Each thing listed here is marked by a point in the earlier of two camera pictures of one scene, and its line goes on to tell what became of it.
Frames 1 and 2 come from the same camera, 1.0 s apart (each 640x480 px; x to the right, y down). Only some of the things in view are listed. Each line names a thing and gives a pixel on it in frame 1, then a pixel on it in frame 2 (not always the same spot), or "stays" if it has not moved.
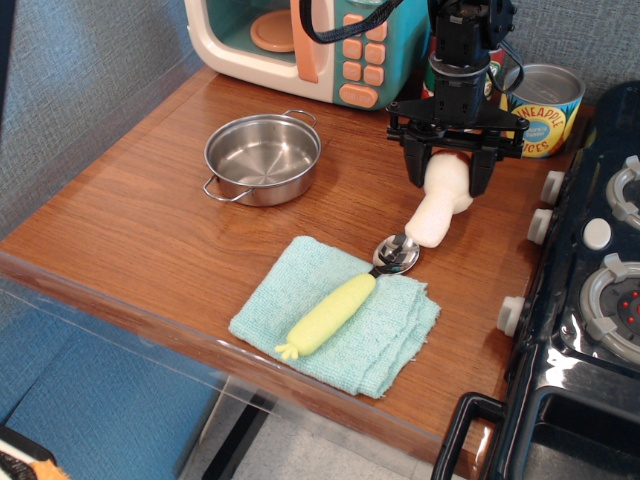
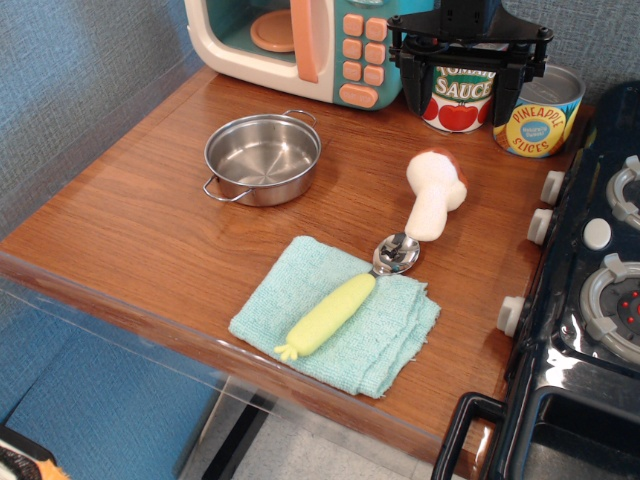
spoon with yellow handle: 392,254 stays
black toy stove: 572,405 stays
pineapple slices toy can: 549,102 stays
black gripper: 456,115 → 468,33
